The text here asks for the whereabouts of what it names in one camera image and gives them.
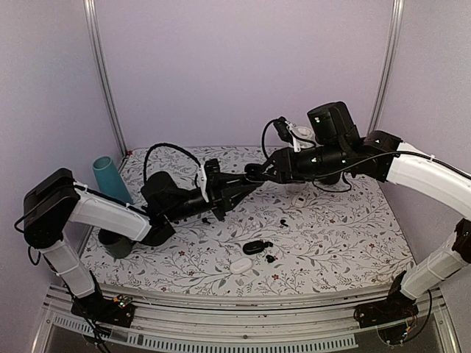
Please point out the black round earbud case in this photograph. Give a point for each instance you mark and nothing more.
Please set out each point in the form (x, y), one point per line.
(253, 173)

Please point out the left metal corner post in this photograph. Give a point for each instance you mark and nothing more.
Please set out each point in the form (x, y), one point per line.
(104, 81)

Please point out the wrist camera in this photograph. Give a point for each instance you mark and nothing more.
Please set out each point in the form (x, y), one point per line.
(201, 181)
(290, 134)

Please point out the black open oval case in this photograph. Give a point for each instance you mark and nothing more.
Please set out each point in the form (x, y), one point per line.
(256, 247)

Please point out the right metal corner post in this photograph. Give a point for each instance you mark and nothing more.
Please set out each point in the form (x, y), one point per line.
(392, 41)

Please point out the teal cup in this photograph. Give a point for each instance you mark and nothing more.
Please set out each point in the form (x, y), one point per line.
(109, 180)

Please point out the dark grey mug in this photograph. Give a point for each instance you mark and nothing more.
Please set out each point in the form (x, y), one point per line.
(116, 245)

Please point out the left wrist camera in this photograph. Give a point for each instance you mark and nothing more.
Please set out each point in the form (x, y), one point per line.
(201, 181)

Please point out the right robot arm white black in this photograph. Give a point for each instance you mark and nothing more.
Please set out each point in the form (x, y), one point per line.
(386, 158)

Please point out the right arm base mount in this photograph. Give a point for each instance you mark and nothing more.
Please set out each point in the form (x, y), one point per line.
(394, 307)

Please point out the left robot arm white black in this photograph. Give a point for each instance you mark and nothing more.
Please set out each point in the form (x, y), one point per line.
(60, 199)

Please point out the black cylinder tube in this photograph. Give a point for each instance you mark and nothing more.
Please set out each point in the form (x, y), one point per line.
(331, 179)

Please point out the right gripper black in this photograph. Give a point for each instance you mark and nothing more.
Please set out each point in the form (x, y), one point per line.
(285, 171)

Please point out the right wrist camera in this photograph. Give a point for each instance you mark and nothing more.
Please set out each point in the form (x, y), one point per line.
(290, 134)

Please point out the white ribbed vase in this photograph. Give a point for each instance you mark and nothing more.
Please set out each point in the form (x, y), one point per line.
(303, 134)

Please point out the metal corner post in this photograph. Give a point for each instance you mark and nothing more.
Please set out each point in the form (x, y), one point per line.
(392, 41)
(104, 81)

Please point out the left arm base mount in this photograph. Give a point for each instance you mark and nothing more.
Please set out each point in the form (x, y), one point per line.
(95, 307)

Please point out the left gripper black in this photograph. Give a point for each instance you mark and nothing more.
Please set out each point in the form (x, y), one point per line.
(220, 193)

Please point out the white earbud case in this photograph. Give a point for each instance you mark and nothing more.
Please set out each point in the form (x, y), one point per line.
(241, 265)

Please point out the floral table mat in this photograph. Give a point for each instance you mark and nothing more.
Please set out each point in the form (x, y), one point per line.
(345, 237)

